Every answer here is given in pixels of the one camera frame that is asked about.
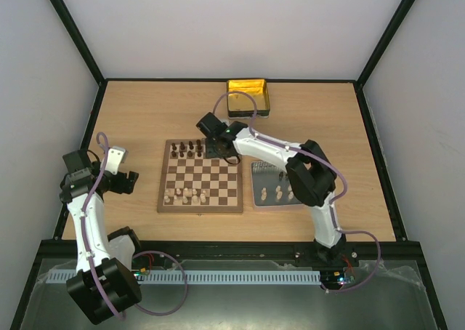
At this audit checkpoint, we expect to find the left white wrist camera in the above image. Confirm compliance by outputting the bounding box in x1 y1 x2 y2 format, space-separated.
105 146 128 175

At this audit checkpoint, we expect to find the wooden chess board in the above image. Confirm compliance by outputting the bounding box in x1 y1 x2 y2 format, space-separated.
157 139 243 215

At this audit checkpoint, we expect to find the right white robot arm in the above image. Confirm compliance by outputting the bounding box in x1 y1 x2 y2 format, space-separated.
196 112 347 266

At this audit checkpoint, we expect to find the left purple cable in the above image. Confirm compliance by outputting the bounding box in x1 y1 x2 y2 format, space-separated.
82 132 188 322

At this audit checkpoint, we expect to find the gold tin box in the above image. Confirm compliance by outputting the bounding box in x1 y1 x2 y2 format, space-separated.
227 79 271 119

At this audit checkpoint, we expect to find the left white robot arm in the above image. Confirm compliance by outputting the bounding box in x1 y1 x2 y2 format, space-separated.
60 146 142 325

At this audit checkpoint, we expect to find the white slotted cable duct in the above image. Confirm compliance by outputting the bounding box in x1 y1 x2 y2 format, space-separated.
46 269 322 284

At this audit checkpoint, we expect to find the silver metal tray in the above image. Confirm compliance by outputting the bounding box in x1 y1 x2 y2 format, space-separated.
251 161 303 211

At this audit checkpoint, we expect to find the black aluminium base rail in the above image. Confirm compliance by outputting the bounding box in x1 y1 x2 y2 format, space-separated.
35 239 426 269

